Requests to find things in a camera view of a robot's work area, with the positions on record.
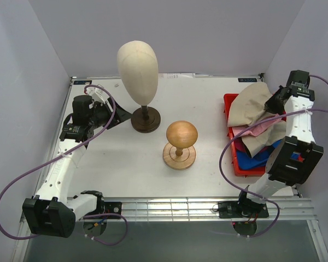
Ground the red plastic bin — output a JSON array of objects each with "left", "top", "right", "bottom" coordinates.
[{"left": 224, "top": 94, "right": 286, "bottom": 177}]

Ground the beige bucket hat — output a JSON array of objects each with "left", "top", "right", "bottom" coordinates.
[{"left": 227, "top": 82, "right": 274, "bottom": 127}]

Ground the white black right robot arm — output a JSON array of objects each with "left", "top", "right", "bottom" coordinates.
[{"left": 238, "top": 70, "right": 324, "bottom": 217}]

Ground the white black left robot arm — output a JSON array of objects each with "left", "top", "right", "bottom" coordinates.
[{"left": 22, "top": 95, "right": 132, "bottom": 238}]

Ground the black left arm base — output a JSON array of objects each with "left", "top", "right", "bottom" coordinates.
[{"left": 86, "top": 201, "right": 122, "bottom": 220}]

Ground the aluminium front rail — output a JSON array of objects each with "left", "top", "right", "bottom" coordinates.
[{"left": 19, "top": 198, "right": 318, "bottom": 223}]

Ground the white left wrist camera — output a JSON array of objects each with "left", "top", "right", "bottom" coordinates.
[{"left": 86, "top": 85, "right": 105, "bottom": 104}]

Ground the cream mannequin head stand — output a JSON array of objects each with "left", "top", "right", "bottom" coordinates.
[{"left": 117, "top": 40, "right": 161, "bottom": 133}]

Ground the blue hat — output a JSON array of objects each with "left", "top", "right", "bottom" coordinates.
[{"left": 234, "top": 138, "right": 281, "bottom": 170}]

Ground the cream bucket hat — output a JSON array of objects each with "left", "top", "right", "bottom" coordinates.
[{"left": 242, "top": 121, "right": 286, "bottom": 158}]

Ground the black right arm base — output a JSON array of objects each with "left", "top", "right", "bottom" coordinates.
[{"left": 212, "top": 201, "right": 269, "bottom": 218}]

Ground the pink bucket hat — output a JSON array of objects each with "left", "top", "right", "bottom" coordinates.
[{"left": 232, "top": 112, "right": 285, "bottom": 137}]

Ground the light wooden hat stand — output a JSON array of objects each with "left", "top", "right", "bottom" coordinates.
[{"left": 162, "top": 121, "right": 198, "bottom": 170}]

